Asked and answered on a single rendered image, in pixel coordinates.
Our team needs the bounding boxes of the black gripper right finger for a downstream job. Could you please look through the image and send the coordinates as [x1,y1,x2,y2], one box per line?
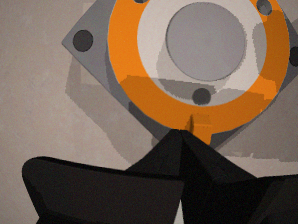
[178,129,298,224]

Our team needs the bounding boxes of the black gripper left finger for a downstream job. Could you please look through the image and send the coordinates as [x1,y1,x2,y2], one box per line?
[21,128,185,224]

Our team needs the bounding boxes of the orange round plate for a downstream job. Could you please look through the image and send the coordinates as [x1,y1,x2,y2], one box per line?
[108,0,290,144]

